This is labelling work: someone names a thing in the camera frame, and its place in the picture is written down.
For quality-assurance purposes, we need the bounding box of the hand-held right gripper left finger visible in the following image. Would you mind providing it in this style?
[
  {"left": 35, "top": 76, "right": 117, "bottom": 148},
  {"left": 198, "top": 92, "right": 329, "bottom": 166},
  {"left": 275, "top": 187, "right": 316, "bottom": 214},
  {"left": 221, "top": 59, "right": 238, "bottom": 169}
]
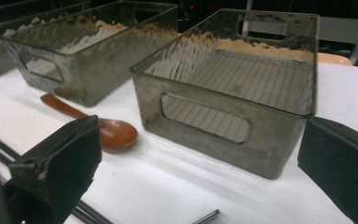
[{"left": 1, "top": 115, "right": 103, "bottom": 224}]

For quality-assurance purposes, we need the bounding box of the white table mat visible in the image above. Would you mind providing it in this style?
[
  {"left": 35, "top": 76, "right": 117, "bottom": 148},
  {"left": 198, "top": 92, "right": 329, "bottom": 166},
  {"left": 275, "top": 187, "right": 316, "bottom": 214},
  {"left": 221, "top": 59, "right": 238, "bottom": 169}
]
[{"left": 0, "top": 62, "right": 358, "bottom": 224}]

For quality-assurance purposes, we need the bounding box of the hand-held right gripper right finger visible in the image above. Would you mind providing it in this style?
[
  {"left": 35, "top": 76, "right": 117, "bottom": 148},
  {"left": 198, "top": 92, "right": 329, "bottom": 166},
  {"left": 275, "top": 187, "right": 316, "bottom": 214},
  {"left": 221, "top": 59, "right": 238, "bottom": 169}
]
[{"left": 297, "top": 117, "right": 358, "bottom": 224}]

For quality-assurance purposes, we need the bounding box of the brown wooden spoon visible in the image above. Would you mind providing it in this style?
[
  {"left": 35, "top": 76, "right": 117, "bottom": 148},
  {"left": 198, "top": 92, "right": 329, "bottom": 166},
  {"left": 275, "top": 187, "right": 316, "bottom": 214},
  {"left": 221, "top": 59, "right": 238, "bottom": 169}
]
[{"left": 40, "top": 92, "right": 139, "bottom": 153}]

